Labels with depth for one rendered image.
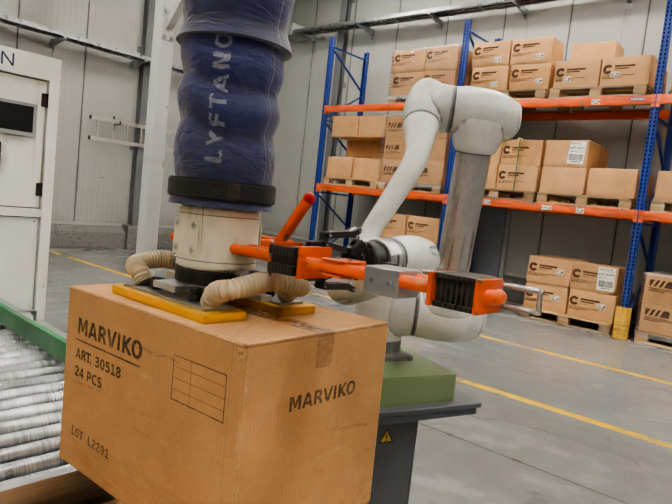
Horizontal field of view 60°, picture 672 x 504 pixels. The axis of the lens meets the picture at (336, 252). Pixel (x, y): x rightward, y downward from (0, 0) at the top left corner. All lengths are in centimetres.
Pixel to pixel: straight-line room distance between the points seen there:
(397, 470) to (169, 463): 94
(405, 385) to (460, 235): 46
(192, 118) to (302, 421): 62
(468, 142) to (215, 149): 78
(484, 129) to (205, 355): 101
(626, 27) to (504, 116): 839
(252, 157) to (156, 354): 42
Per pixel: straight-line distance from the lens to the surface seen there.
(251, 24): 121
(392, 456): 191
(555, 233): 977
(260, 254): 112
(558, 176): 843
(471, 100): 168
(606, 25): 1014
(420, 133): 158
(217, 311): 111
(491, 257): 1011
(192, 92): 121
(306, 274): 104
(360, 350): 119
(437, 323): 178
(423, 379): 174
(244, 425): 100
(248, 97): 119
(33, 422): 206
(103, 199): 1146
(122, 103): 1164
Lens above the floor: 131
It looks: 5 degrees down
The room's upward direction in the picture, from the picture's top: 6 degrees clockwise
